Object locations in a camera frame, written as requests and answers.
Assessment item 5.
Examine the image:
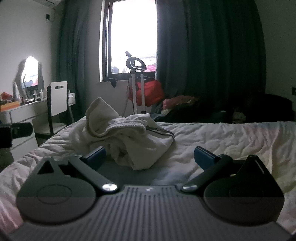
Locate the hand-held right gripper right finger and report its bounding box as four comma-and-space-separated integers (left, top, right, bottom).
180, 146, 271, 193

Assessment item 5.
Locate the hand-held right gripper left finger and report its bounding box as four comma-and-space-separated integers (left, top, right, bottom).
30, 146, 119, 192

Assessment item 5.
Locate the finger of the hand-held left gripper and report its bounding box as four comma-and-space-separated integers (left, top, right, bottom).
11, 122, 33, 139

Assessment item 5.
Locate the pink clothes pile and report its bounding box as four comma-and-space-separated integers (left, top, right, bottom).
161, 95, 200, 114

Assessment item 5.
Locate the white dressing table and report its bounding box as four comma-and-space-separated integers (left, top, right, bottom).
0, 92, 76, 161

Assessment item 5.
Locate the orange box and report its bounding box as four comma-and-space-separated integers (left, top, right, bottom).
0, 102, 20, 112

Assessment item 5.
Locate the bed with white sheet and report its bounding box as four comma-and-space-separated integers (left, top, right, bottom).
0, 115, 296, 235

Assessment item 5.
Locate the wavy vanity mirror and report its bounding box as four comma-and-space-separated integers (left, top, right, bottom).
13, 56, 45, 98

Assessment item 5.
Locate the dark cloth pile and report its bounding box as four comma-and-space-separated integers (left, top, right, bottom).
150, 92, 295, 124

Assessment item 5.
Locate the red bag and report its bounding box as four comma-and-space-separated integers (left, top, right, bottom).
128, 78, 165, 107

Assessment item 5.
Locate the dark green curtain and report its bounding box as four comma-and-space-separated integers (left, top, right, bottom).
56, 0, 105, 121
155, 0, 267, 103

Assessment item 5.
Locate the window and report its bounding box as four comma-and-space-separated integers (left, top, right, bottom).
100, 0, 158, 82

